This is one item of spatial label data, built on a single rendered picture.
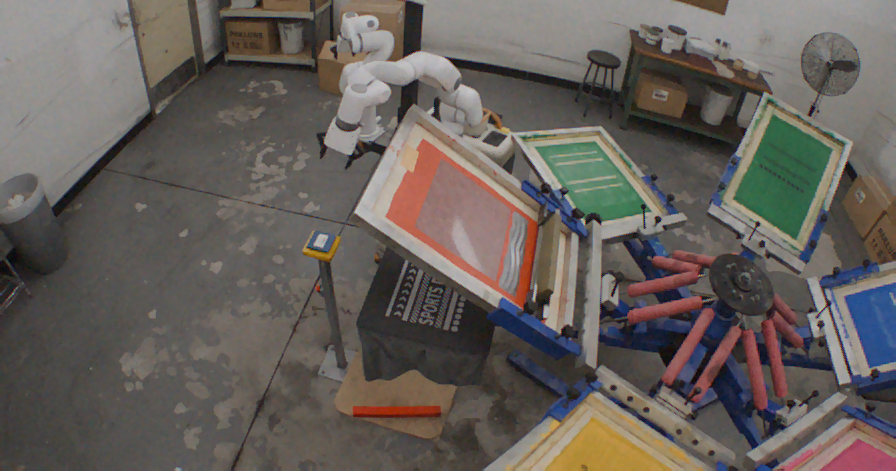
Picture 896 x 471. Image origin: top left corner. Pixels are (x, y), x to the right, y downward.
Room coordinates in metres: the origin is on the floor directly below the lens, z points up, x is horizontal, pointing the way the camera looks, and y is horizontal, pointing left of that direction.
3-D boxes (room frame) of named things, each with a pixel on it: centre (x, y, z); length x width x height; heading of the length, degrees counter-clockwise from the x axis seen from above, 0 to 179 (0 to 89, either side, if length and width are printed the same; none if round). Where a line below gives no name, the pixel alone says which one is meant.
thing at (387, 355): (1.07, 0.04, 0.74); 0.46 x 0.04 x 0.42; 81
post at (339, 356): (1.47, 0.50, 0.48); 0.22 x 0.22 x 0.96; 81
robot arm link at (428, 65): (1.61, 0.10, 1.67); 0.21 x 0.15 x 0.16; 152
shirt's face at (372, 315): (1.28, 0.02, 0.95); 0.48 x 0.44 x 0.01; 81
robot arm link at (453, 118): (1.84, 0.01, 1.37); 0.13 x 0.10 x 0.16; 62
